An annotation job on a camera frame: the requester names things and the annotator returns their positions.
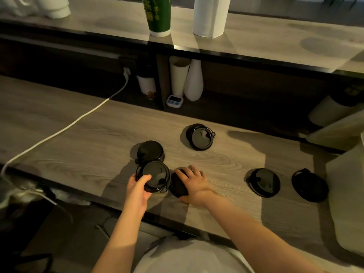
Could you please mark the person's right hand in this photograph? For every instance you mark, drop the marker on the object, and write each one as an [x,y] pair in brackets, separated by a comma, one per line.
[197,187]

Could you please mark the person's left hand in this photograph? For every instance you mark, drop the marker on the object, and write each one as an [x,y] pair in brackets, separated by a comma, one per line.
[136,199]

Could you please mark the black tethered plug cup lid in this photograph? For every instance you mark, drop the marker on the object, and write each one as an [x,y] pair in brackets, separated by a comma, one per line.
[150,152]
[176,187]
[264,181]
[310,186]
[200,136]

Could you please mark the nested black tethered lid stack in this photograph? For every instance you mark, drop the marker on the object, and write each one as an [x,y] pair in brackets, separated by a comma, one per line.
[156,173]

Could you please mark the white plastic storage bin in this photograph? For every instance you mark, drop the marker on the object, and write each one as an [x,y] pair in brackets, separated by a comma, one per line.
[347,196]

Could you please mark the person's left forearm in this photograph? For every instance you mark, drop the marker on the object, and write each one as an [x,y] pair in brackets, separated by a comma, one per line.
[119,244]

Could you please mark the person's right forearm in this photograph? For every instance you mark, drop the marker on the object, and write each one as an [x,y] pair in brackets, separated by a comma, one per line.
[256,241]

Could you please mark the person's white shirt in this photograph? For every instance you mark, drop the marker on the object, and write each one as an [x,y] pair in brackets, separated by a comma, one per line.
[193,258]

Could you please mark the white paper cup sleeve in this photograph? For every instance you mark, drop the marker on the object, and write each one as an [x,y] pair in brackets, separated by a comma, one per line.
[179,79]

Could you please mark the white bin lid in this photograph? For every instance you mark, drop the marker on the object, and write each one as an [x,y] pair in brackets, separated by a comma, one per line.
[341,133]

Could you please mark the green paper cup stack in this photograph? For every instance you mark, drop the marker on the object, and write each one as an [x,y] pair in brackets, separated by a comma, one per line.
[157,17]

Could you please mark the small white digital timer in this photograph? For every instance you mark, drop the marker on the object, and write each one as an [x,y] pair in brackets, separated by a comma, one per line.
[174,101]

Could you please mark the white canister with black lid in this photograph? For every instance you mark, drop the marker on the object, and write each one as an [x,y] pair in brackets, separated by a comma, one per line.
[147,86]

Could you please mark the white paper towel roll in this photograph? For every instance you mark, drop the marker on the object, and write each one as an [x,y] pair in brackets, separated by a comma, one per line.
[210,17]

